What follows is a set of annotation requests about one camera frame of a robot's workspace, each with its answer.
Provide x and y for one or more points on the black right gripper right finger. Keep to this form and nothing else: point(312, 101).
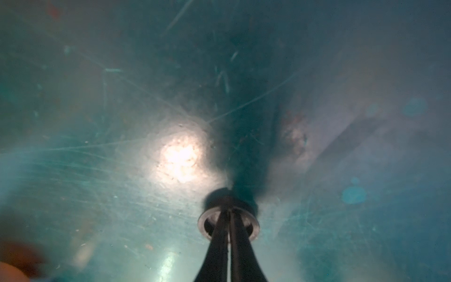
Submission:
point(244, 265)

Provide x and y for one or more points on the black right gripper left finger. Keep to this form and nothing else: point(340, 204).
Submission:
point(214, 267)

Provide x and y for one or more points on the black round plug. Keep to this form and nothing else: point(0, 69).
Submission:
point(215, 202)

